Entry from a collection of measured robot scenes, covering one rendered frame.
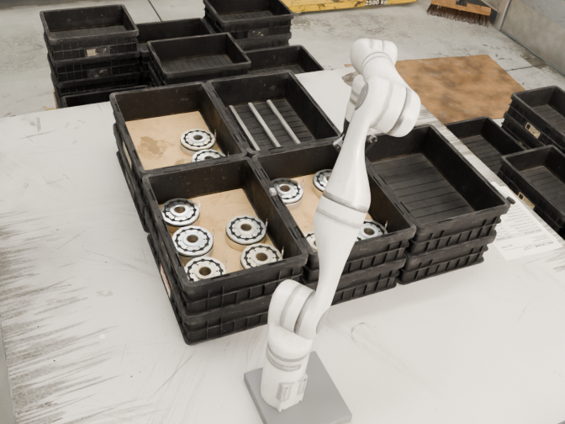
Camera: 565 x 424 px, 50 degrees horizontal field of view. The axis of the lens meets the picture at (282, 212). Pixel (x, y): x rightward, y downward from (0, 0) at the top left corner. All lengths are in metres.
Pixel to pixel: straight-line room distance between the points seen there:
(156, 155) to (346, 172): 0.84
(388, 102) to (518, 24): 3.90
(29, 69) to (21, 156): 1.91
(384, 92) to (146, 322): 0.83
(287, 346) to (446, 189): 0.83
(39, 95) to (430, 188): 2.47
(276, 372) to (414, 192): 0.76
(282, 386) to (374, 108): 0.61
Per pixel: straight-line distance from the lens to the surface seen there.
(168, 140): 1.90
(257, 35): 3.25
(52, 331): 1.59
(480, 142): 3.19
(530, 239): 2.03
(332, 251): 1.14
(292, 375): 1.31
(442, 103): 3.95
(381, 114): 1.12
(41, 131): 2.20
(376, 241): 1.50
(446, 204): 1.83
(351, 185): 1.12
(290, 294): 1.17
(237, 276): 1.36
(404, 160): 1.95
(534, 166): 2.94
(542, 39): 4.83
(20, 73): 3.95
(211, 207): 1.66
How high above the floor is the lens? 1.95
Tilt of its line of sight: 42 degrees down
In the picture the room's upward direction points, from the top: 8 degrees clockwise
